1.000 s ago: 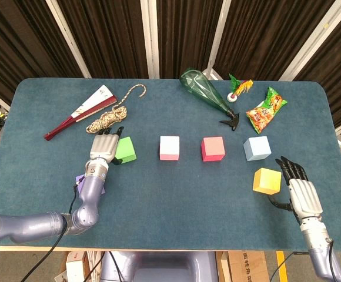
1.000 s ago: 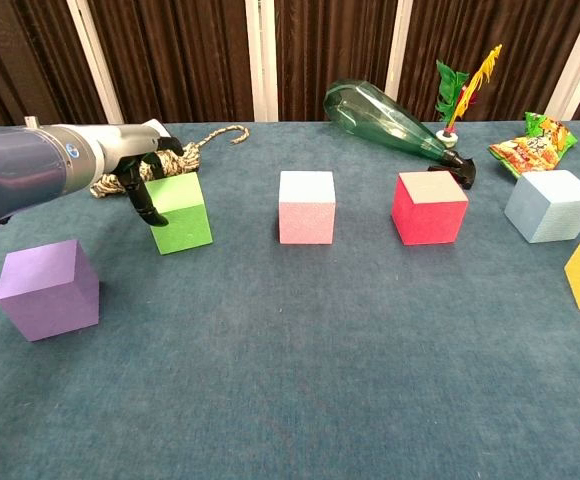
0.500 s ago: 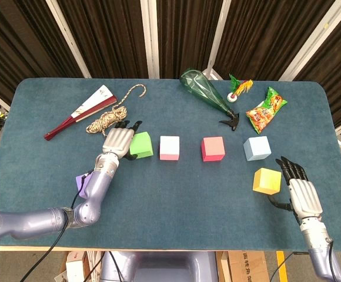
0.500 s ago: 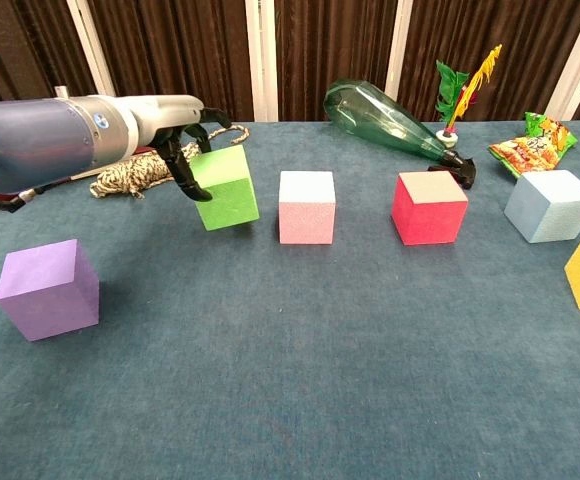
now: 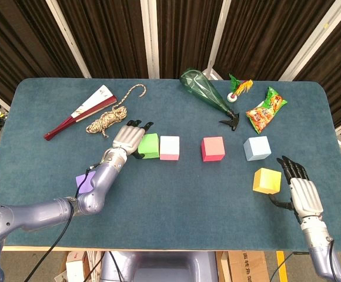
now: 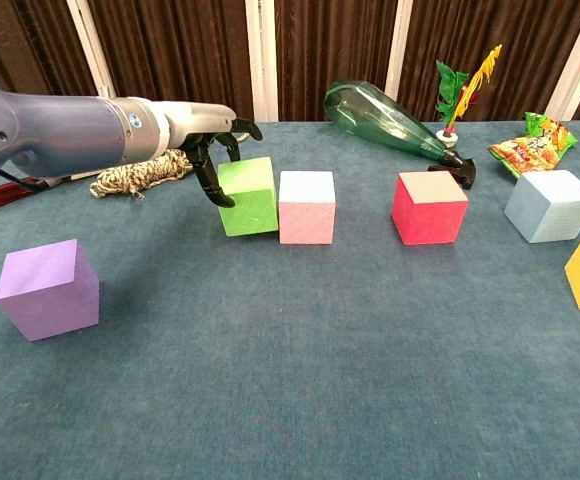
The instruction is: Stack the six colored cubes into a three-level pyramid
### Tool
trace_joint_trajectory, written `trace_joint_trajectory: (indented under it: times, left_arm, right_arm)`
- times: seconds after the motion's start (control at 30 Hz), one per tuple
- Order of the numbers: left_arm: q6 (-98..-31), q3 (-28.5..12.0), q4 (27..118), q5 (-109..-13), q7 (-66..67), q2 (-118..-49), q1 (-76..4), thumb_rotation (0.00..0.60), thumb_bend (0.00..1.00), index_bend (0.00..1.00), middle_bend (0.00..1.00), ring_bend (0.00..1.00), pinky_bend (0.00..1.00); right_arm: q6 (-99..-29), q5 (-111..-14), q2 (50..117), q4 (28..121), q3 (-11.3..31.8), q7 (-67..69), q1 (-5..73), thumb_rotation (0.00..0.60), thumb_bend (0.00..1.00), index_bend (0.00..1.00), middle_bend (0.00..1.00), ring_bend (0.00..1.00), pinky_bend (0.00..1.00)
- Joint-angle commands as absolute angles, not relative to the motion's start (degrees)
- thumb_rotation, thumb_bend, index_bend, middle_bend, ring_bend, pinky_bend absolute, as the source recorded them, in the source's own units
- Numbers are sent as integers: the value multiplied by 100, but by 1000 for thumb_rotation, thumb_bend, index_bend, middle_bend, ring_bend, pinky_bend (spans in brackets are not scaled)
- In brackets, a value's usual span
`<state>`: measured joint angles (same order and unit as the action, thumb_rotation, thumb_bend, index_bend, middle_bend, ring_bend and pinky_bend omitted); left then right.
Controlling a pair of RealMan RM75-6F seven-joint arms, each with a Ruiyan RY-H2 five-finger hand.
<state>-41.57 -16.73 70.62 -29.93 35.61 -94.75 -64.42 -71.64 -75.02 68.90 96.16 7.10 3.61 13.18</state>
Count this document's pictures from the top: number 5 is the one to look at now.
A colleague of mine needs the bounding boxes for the brown cardboard box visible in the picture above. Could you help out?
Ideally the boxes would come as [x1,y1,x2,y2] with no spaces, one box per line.
[228,251,270,282]

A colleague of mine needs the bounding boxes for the purple foam cube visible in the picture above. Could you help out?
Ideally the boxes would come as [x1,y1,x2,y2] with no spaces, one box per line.
[75,170,97,194]

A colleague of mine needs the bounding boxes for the red foam cube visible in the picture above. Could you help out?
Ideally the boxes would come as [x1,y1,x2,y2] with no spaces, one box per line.
[200,136,226,163]

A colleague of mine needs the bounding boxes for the yellow foam cube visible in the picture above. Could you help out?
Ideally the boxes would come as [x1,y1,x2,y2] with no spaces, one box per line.
[252,167,282,195]

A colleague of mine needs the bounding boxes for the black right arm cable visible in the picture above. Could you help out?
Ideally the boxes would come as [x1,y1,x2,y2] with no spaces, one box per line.
[269,239,340,282]

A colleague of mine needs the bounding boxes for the grey robot torso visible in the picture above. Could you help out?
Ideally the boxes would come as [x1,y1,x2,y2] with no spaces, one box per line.
[99,251,218,282]

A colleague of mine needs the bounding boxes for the light blue foam cube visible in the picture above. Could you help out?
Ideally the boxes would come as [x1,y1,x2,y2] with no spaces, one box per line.
[243,136,272,162]

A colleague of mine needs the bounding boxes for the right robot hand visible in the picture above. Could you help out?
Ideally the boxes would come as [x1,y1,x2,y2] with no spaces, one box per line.
[266,155,325,224]

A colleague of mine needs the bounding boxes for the feather shuttlecock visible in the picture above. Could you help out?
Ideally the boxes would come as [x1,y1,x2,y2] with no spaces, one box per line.
[226,73,254,103]

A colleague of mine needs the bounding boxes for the blue felt table cover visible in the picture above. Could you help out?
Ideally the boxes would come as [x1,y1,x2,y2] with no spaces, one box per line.
[0,77,341,252]

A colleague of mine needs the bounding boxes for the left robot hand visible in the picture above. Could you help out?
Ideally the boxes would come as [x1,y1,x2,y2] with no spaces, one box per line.
[112,119,154,160]

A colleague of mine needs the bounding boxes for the pink foam cube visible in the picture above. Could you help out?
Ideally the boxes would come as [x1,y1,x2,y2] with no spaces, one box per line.
[159,135,180,161]

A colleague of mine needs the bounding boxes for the green foam cube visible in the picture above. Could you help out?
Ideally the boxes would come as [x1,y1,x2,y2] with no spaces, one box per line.
[137,133,161,160]

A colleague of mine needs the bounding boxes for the red and white folding fan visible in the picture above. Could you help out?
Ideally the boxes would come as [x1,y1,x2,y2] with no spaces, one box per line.
[43,84,118,142]

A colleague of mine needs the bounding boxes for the dark brown curtain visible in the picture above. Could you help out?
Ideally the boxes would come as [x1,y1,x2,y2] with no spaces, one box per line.
[0,0,341,139]

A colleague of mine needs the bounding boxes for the beige black rope bundle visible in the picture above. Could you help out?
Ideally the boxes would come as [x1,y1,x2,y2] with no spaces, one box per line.
[85,84,147,139]

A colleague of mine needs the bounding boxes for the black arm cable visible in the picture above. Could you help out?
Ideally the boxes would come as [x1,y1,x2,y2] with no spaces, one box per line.
[25,164,101,282]
[269,239,340,282]

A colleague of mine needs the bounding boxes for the orange green snack bag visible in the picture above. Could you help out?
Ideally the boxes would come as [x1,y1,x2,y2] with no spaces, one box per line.
[245,86,289,135]

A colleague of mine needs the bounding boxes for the white and red carton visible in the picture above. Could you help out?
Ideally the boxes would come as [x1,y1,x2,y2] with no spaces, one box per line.
[65,251,89,282]

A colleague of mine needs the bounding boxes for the green plastic spray bottle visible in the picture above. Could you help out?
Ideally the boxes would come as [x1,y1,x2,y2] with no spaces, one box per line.
[179,68,240,132]

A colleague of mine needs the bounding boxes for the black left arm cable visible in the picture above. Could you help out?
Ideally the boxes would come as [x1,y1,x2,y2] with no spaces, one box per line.
[25,164,101,282]

